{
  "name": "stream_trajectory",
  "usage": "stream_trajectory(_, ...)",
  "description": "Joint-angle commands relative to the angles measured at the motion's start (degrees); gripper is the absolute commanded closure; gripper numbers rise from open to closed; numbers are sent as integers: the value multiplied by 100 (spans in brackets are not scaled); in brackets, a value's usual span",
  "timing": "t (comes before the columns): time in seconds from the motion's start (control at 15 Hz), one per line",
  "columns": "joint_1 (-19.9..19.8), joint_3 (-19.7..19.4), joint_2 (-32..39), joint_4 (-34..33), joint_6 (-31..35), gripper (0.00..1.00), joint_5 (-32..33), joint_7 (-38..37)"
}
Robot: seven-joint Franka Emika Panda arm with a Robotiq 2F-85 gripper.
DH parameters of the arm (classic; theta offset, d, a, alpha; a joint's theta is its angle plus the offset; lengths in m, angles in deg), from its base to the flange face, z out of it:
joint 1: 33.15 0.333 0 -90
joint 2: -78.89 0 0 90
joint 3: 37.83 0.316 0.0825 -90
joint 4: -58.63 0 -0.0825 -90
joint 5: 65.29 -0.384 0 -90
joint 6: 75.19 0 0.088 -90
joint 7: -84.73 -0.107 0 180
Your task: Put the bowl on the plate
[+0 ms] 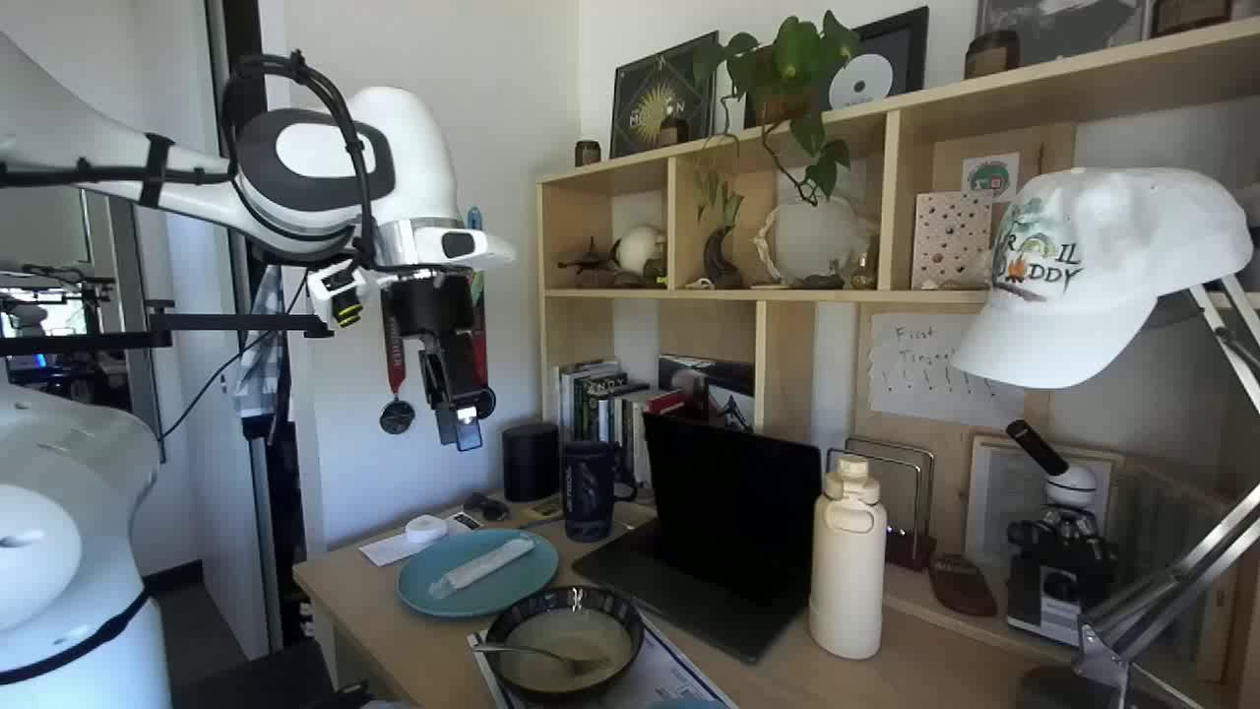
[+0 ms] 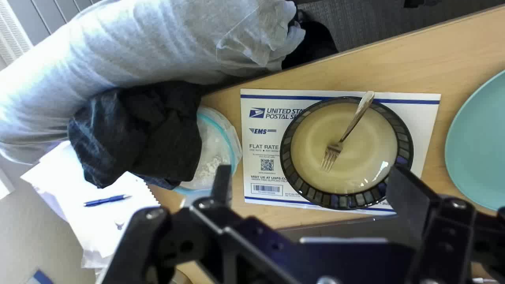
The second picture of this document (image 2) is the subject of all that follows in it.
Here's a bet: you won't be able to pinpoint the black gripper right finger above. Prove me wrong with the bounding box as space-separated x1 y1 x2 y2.
387 166 505 284

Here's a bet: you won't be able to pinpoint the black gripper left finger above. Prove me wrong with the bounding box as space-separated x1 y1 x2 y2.
101 164 297 284

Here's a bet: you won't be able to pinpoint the black rimmed cream bowl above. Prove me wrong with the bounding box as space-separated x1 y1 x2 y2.
278 97 415 210

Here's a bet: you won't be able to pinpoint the teal plate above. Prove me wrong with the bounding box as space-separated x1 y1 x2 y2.
444 70 505 213

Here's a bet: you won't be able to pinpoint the blue pen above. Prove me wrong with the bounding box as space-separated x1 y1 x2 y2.
84 194 133 209

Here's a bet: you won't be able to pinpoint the white paper sheets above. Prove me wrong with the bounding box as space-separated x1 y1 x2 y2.
21 141 161 272

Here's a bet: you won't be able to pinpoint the clear plastic container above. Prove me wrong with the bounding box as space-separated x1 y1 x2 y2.
172 105 243 204

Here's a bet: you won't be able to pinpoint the black crumpled cloth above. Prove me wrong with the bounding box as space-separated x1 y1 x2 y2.
68 84 209 190

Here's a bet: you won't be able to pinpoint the small blue white object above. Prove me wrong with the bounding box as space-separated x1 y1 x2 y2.
29 269 56 284

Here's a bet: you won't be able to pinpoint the white USPS flat rate envelope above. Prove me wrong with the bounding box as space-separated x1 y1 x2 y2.
239 89 442 218

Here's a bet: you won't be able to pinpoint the silver metal fork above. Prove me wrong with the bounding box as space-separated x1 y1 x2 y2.
321 92 378 171

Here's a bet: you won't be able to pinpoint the large white plastic wrapped bundle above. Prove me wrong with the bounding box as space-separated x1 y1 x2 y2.
0 0 308 166

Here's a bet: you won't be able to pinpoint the black fabric piece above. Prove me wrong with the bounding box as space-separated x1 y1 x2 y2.
281 8 340 71

